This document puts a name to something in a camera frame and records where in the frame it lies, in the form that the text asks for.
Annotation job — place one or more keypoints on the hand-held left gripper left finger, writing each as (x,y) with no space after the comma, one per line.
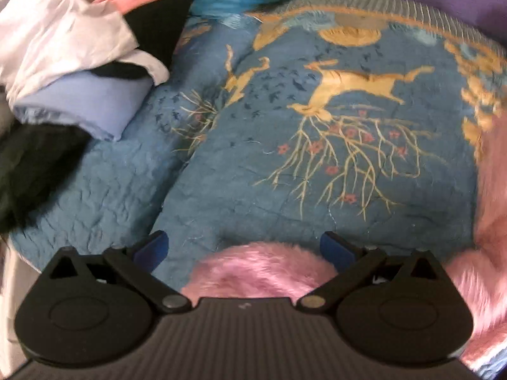
(152,248)

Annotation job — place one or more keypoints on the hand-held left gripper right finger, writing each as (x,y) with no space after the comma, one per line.
(334,250)

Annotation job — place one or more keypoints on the pink fluffy sweater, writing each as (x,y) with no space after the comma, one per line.
(257,270)

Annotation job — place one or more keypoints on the blue printed blanket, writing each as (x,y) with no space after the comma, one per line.
(277,190)

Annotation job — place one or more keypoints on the black garment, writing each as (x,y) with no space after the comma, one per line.
(162,27)
(35,166)

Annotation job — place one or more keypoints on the lavender blue folded garment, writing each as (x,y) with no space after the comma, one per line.
(91,103)

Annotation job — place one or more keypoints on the white garment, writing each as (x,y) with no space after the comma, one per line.
(51,35)

